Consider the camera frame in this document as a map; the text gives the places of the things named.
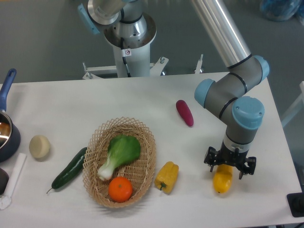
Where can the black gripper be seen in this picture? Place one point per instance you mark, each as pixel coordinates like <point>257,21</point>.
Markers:
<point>233,158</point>

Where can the yellow mango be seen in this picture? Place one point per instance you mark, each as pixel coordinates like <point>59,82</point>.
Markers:
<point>222,179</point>

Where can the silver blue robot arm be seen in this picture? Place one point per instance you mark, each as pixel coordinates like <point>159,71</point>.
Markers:
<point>227,98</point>

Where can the yellow bell pepper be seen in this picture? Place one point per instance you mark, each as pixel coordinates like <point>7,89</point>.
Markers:
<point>167,177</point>

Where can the purple sweet potato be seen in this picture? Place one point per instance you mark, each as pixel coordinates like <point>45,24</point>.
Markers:
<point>184,112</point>

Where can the black device at corner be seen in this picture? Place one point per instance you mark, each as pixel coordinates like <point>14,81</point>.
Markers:
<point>296,204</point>

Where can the green bok choy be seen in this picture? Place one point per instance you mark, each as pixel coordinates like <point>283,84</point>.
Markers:
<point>122,150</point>

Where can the woven wicker basket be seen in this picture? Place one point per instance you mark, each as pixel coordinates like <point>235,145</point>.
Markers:
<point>139,172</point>

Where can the orange mandarin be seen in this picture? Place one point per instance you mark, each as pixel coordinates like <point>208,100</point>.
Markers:
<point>120,189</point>

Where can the dark green cucumber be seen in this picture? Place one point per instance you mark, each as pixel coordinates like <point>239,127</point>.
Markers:
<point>70,172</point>

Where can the blue plastic bag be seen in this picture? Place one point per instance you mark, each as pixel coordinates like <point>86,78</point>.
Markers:
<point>279,10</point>

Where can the beige round potato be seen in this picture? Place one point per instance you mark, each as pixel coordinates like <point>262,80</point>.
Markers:
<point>39,146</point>

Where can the blue saucepan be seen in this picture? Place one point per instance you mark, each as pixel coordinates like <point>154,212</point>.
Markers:
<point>9,134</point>

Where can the dark round object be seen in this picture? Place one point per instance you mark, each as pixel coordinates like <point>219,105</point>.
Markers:
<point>4,178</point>

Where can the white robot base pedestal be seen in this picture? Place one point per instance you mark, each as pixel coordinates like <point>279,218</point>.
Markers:
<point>126,28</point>

